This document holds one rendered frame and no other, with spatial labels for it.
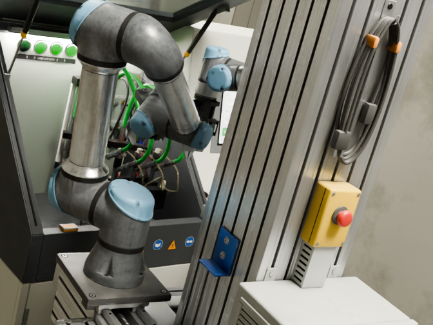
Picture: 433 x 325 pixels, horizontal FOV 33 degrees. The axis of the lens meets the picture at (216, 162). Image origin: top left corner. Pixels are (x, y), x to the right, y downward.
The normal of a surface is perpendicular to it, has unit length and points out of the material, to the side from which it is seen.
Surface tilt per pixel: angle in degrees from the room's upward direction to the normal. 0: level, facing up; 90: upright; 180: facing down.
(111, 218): 90
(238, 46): 76
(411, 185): 90
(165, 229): 90
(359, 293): 0
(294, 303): 0
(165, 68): 109
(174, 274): 90
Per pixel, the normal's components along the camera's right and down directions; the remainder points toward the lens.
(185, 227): 0.62, 0.38
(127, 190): 0.36, -0.87
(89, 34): -0.44, 0.27
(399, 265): -0.83, -0.05
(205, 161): 0.66, 0.15
